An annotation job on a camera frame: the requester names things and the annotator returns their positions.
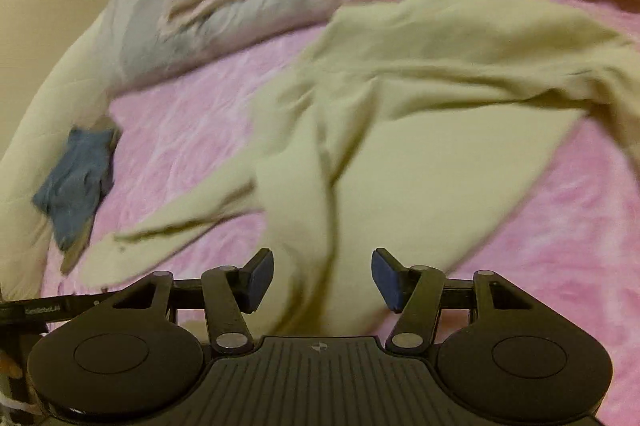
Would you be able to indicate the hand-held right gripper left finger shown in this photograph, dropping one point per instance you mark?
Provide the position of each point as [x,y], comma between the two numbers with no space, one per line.
[261,280]

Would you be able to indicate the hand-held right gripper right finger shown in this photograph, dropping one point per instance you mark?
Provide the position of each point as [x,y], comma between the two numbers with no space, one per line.
[386,277]

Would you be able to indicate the cream long-sleeved garment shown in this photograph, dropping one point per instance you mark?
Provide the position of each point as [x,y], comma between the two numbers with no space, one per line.
[400,155]

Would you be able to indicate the blue cloth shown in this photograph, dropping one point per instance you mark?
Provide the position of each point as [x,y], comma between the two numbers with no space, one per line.
[75,186]

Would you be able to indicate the cream bed headboard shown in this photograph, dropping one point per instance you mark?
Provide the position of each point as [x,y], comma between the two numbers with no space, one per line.
[30,165]

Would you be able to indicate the pink patterned blanket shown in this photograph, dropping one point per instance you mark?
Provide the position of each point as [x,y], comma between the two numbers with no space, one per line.
[190,115]

